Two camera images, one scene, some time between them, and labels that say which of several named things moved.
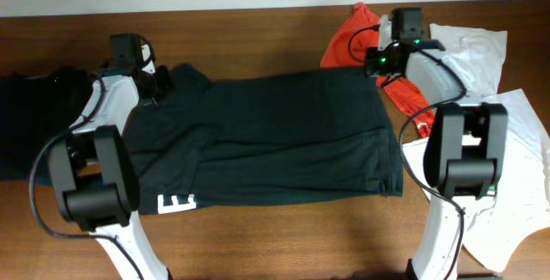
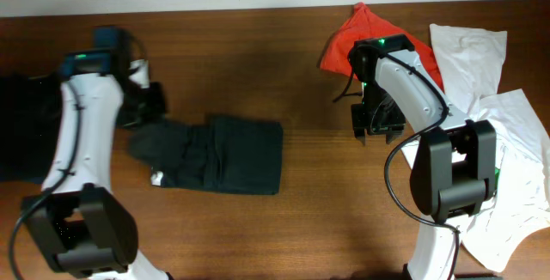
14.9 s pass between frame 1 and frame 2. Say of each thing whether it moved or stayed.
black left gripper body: moved
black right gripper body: moved
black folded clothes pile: stayed
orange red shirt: stayed
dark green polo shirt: moved
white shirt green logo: stayed
